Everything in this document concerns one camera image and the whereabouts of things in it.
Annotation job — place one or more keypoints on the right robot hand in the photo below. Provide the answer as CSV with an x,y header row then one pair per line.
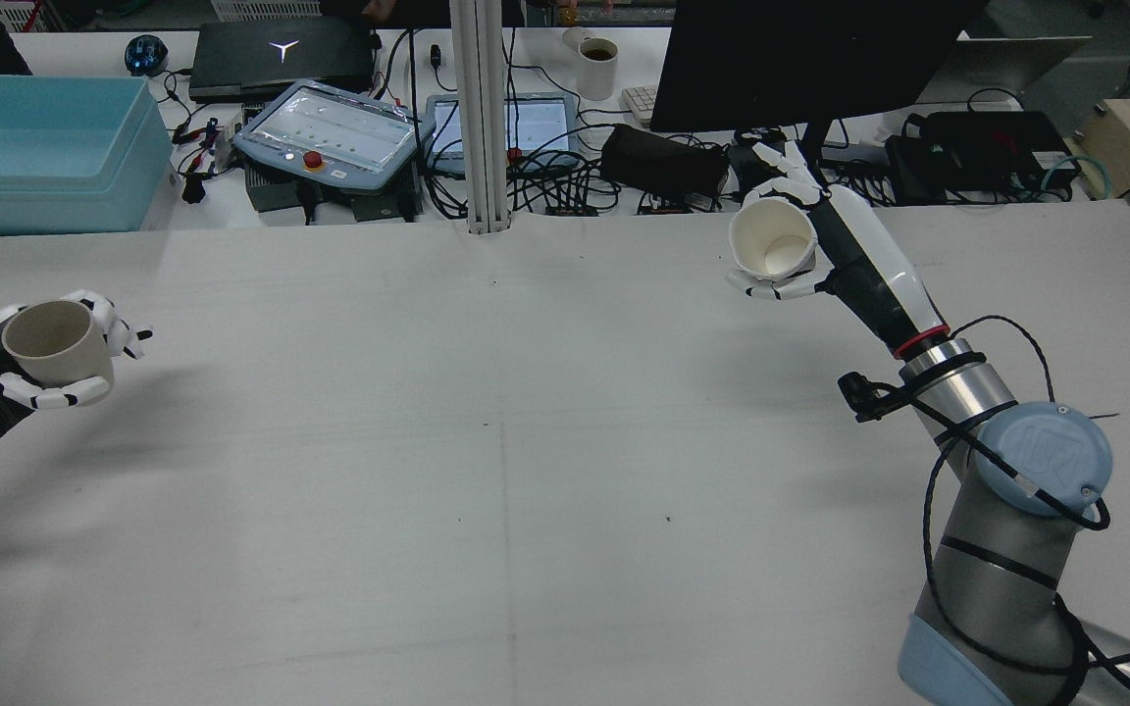
x,y
879,275

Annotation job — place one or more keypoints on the beige paper cup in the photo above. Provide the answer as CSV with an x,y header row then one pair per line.
x,y
55,343

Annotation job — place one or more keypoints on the white paper cup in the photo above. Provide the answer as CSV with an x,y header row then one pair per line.
x,y
771,240

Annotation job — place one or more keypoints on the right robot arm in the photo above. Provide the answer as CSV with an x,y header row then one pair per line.
x,y
997,588

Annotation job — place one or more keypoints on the black power supply box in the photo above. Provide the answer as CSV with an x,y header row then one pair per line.
x,y
997,147

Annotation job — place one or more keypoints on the black orange power strip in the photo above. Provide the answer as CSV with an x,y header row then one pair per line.
x,y
570,209
665,206

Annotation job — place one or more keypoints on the black monitor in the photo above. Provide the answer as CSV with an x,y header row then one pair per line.
x,y
800,59

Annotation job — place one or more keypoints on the black pouch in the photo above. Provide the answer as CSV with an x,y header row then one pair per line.
x,y
663,159

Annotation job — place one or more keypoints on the light blue plastic bin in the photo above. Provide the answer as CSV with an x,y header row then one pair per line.
x,y
45,147

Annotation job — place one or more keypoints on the white keyboard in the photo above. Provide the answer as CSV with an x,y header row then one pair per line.
x,y
639,103

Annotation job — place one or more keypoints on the white coffee mug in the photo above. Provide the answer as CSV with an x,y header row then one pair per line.
x,y
597,74

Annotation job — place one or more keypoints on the white adapter block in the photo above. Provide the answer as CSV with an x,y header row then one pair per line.
x,y
229,137

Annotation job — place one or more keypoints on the grey tablet pendant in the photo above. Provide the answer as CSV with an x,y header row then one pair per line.
x,y
540,123

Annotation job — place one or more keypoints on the dark blue computer mouse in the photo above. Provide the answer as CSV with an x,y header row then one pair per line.
x,y
145,54

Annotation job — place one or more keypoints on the grey teach pendant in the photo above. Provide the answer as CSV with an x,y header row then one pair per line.
x,y
330,132

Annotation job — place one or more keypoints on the black laptop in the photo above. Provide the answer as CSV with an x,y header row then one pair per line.
x,y
281,54

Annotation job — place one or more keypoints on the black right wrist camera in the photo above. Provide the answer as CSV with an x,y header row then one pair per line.
x,y
859,392

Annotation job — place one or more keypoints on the aluminium profile post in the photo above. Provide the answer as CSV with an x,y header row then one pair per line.
x,y
480,118

